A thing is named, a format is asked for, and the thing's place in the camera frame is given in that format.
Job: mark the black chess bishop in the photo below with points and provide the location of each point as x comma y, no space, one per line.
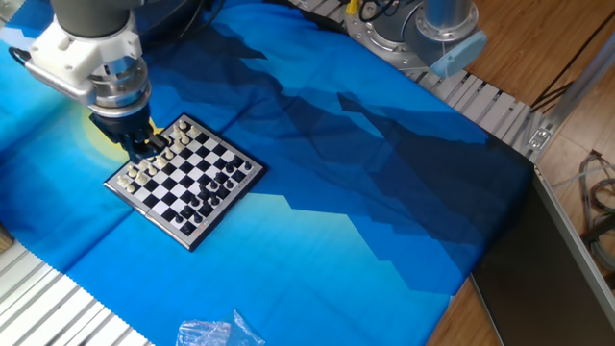
229,183
206,209

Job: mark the clear plastic zip bag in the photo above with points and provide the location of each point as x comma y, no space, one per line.
211,334

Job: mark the aluminium corner bracket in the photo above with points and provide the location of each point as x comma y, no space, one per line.
539,138

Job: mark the black aluminium framed panel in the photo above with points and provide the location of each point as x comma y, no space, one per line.
538,279

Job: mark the white chess knight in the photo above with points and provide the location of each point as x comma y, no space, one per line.
176,130
132,171

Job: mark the black chess pawn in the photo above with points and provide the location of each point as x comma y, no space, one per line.
204,193
195,202
214,185
179,218
187,211
237,161
229,168
221,177

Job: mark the blue mountain print cloth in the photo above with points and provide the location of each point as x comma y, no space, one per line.
312,240

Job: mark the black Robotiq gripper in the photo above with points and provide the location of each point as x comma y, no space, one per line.
122,126

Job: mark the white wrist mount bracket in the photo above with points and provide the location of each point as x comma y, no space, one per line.
77,53

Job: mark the silver vented wrist box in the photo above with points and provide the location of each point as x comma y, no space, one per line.
60,86

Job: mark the black chess rook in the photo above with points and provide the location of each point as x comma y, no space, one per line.
188,228
247,165

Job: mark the yellow plastic object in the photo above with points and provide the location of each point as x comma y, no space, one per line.
352,6

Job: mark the black chess knight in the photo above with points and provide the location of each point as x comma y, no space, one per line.
198,217

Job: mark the aluminium frame beam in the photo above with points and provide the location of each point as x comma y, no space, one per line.
581,84

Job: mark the black chess king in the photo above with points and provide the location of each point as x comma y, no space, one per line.
214,200

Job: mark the white chess rook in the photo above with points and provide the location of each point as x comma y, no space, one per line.
182,124
122,180

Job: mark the black white folding chessboard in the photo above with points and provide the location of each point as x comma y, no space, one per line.
185,177

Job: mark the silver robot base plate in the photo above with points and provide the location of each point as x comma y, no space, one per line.
370,36

